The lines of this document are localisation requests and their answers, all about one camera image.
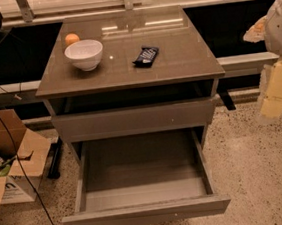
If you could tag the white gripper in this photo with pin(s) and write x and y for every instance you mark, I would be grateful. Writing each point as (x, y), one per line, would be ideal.
(280, 32)

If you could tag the black table leg foot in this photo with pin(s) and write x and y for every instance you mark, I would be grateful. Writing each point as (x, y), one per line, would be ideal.
(54, 157)

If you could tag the orange fruit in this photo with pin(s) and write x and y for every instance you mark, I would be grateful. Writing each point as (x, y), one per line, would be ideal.
(71, 38)

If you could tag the closed grey top drawer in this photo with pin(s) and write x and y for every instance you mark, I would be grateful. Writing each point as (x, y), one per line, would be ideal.
(116, 123)

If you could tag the open grey middle drawer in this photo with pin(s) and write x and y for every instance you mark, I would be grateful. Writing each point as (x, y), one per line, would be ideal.
(144, 179)

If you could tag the white ceramic bowl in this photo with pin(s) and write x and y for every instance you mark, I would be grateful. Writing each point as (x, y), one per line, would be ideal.
(85, 54)

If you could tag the grey drawer cabinet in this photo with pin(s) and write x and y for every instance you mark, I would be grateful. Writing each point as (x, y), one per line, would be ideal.
(184, 70)

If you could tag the open cardboard box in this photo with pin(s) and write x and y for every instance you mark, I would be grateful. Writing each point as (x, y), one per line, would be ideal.
(30, 151)

